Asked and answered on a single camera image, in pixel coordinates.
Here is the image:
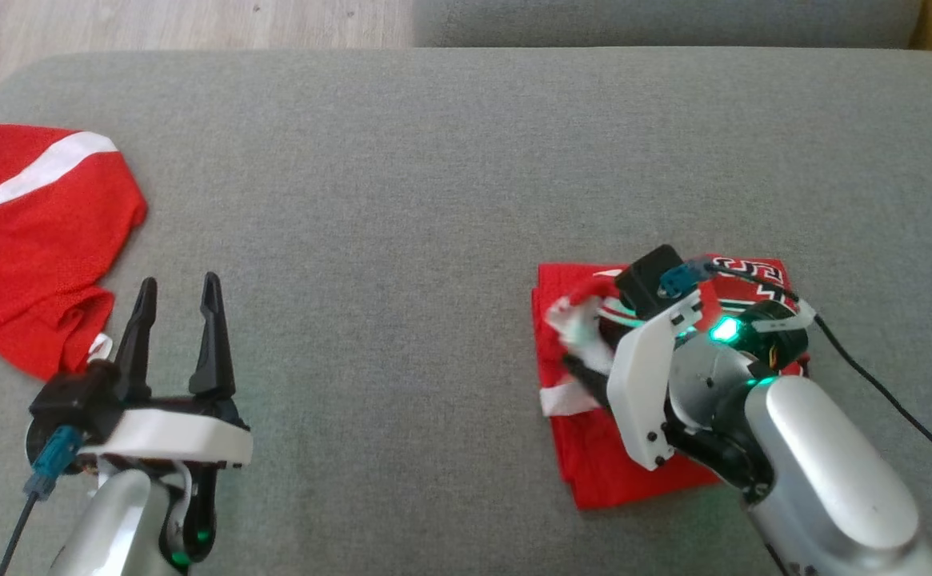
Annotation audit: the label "left arm cable blue plug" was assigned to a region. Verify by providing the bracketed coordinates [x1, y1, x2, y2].
[0, 424, 85, 576]

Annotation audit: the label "grey fabric sofa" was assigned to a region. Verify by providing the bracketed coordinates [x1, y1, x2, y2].
[414, 0, 926, 49]

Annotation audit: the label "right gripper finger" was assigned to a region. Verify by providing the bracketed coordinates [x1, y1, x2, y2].
[562, 355, 617, 402]

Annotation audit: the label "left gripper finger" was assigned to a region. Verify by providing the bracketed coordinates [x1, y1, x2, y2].
[115, 277, 159, 398]
[189, 272, 237, 398]

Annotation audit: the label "grey fabric ottoman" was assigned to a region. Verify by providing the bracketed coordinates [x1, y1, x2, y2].
[0, 46, 932, 576]

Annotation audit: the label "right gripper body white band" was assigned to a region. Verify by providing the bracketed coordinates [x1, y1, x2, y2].
[606, 288, 705, 473]

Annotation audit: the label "red shirt with white sleeves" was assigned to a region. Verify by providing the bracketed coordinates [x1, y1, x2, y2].
[531, 256, 812, 511]

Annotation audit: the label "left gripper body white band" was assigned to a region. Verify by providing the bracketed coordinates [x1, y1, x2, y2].
[102, 394, 254, 470]

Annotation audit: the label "red shorts with white stripe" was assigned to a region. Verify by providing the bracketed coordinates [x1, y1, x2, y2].
[0, 124, 149, 382]

